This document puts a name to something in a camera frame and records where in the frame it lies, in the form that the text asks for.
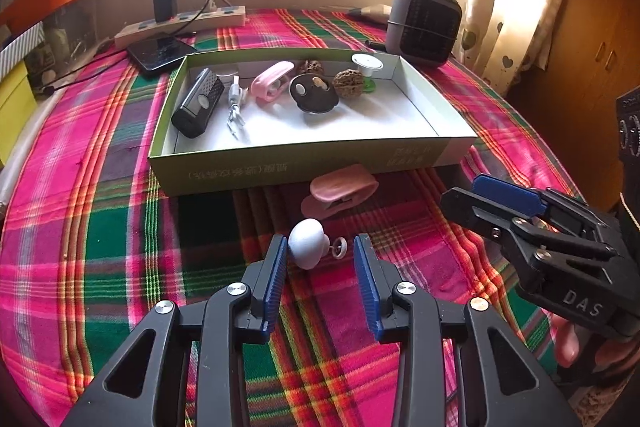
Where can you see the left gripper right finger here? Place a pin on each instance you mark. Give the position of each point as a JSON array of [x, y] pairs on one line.
[[499, 381]]

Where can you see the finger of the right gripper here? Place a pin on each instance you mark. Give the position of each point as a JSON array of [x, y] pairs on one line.
[[490, 219], [524, 200]]

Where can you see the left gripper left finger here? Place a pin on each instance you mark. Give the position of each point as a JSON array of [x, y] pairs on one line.
[[144, 382]]

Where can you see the white round suction hook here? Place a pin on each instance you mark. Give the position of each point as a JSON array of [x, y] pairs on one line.
[[308, 244]]

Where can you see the brown walnut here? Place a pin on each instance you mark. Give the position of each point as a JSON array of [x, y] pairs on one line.
[[310, 67], [348, 83]]

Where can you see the right hand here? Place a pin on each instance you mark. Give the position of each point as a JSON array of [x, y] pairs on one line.
[[604, 367]]

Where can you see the white green suction cup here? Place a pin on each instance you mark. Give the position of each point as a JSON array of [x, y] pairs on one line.
[[368, 65]]

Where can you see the grey black space heater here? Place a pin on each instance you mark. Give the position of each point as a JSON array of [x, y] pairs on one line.
[[423, 31]]

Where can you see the black round disc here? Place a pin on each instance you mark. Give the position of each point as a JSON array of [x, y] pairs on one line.
[[313, 94]]

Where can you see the black rectangular device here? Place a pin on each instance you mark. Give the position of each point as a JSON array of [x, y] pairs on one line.
[[193, 113]]

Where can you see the green white cardboard box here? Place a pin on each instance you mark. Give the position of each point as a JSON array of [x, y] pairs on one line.
[[405, 123]]

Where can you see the black smartphone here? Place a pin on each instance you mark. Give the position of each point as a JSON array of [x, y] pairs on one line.
[[154, 56]]

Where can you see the yellow box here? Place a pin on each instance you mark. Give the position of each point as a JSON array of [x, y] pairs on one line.
[[17, 103]]

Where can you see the white power strip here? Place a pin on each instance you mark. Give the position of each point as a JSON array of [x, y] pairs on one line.
[[227, 16]]

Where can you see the white plug on strip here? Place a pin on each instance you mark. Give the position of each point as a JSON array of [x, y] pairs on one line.
[[215, 4]]

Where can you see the striped white box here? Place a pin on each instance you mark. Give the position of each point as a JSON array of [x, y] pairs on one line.
[[22, 45]]

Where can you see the black charger adapter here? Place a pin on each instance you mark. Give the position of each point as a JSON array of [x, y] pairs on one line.
[[164, 10]]

